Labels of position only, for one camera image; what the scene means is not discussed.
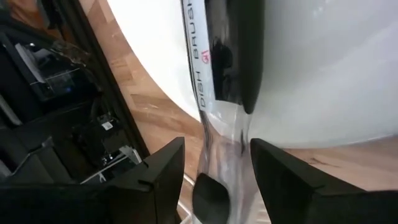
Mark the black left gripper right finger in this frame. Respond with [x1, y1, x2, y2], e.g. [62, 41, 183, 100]
[250, 138, 398, 224]

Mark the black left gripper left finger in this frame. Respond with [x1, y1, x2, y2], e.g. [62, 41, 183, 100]
[0, 136, 187, 224]

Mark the black dish brush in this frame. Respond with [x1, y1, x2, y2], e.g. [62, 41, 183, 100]
[180, 0, 266, 224]

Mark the white plate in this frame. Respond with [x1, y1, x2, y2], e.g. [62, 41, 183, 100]
[107, 0, 398, 149]

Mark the black equipment under table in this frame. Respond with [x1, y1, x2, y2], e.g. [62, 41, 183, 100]
[0, 0, 144, 187]

